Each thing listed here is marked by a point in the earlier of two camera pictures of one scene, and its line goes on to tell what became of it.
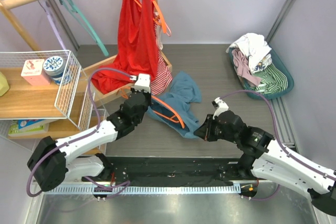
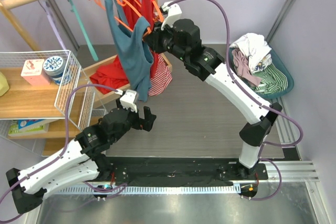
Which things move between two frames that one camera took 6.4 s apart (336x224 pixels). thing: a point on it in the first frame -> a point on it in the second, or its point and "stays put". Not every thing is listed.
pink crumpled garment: (241, 62) stays put
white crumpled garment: (257, 49) stays put
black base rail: (138, 170) stays put
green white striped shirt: (272, 81) stays put
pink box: (32, 72) stays put
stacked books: (29, 127) stays put
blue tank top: (175, 110) -> (131, 39)
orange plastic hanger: (172, 118) -> (148, 31)
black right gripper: (205, 131) -> (154, 39)
